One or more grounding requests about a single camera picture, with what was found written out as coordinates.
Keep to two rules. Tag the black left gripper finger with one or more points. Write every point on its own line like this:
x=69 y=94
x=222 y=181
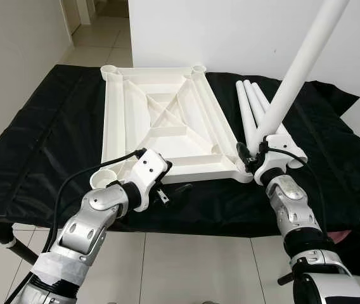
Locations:
x=168 y=165
x=181 y=187

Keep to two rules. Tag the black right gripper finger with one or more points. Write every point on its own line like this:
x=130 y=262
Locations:
x=243 y=155

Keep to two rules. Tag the white plastic children table top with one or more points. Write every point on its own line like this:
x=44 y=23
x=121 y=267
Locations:
x=167 y=114

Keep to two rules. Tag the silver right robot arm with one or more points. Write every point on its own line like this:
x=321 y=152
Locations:
x=294 y=215

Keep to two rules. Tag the pink cloth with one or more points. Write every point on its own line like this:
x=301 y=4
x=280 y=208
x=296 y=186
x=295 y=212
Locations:
x=340 y=237

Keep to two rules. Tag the black table cloth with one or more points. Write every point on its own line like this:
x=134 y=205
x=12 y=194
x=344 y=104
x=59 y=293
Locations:
x=40 y=145

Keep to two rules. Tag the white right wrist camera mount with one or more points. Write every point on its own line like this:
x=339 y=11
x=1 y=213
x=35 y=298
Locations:
x=278 y=164

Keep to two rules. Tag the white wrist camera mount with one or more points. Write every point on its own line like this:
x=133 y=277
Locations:
x=278 y=164
x=147 y=177

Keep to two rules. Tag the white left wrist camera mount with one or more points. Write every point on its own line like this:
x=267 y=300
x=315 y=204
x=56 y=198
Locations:
x=147 y=177

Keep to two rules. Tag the beige door frame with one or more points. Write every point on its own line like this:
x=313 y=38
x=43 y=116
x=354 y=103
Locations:
x=85 y=9

